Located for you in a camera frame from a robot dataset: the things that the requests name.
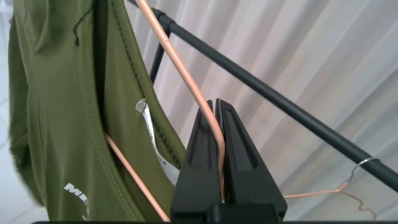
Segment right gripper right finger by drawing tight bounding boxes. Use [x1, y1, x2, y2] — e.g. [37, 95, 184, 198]
[215, 98, 288, 223]

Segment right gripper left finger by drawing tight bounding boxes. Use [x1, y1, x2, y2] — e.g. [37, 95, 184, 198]
[170, 99, 225, 223]

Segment pink clothes hanger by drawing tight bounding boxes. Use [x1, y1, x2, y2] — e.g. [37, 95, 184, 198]
[284, 156, 381, 222]
[104, 0, 226, 223]

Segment green printed sleeveless shirt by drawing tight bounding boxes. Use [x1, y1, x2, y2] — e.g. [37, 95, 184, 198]
[7, 0, 187, 223]

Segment black clothes rack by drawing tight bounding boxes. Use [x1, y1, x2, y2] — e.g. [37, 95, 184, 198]
[126, 0, 398, 194]

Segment white curtain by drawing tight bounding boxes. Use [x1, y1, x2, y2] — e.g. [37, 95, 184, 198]
[123, 0, 398, 223]

